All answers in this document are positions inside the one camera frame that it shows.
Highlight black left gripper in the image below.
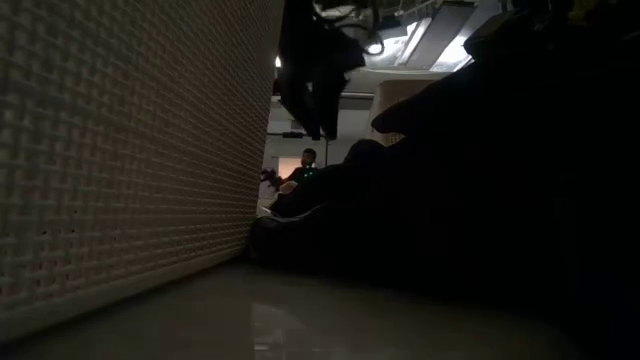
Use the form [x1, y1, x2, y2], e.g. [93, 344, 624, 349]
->
[319, 0, 381, 29]

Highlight large black garment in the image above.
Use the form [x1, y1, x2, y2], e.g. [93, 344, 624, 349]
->
[247, 29, 640, 311]

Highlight white perforated plastic bin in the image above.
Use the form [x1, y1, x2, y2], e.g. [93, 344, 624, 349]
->
[0, 0, 287, 346]
[368, 78, 442, 148]

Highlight person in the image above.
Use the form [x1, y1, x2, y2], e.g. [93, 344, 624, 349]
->
[281, 147, 321, 197]

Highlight lit wall screen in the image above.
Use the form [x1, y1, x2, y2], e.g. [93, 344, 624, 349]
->
[277, 156, 303, 180]

